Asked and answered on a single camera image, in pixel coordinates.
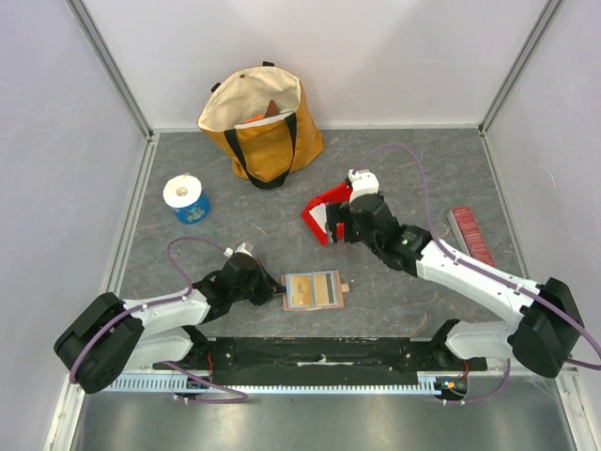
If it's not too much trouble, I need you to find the yellow credit card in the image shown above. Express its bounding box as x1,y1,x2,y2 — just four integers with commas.
285,273,314,308

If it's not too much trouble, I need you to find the tan leather card holder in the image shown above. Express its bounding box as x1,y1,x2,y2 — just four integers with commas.
281,271,350,313

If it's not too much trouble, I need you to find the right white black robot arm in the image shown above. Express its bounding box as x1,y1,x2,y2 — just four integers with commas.
326,194,583,379

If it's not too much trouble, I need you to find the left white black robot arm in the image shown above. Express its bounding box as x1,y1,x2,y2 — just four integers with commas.
54,252,285,395

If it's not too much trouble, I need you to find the white card stack in bin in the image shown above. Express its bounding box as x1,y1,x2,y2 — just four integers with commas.
310,204,328,234

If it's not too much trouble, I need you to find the red plastic bin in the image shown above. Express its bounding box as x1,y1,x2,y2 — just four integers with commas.
301,182,351,247

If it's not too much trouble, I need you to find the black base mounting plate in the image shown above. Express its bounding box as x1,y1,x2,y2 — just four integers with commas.
177,337,487,386

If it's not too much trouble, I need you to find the red rectangular box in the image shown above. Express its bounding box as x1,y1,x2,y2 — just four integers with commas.
447,207,496,267

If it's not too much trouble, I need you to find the yellow canvas tote bag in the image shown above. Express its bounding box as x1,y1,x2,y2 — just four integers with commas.
197,61,324,190

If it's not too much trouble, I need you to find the orange item inside bag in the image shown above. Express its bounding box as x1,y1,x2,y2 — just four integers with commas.
244,114,265,124

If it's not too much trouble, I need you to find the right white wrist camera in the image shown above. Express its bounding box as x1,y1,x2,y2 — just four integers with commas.
347,169,379,202

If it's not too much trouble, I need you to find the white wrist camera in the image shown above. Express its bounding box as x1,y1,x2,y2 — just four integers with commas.
223,241,253,257
347,169,379,202

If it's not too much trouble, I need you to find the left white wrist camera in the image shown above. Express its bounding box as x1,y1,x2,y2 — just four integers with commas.
223,241,253,257

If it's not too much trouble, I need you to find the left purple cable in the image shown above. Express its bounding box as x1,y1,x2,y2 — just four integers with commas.
69,236,250,404

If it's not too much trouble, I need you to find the purple cable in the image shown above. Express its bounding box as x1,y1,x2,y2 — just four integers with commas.
69,236,250,404
351,144,601,406

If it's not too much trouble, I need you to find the slotted cable duct rail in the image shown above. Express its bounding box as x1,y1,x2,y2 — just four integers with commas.
86,372,445,395

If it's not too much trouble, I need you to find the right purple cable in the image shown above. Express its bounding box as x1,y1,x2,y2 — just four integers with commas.
351,144,601,406

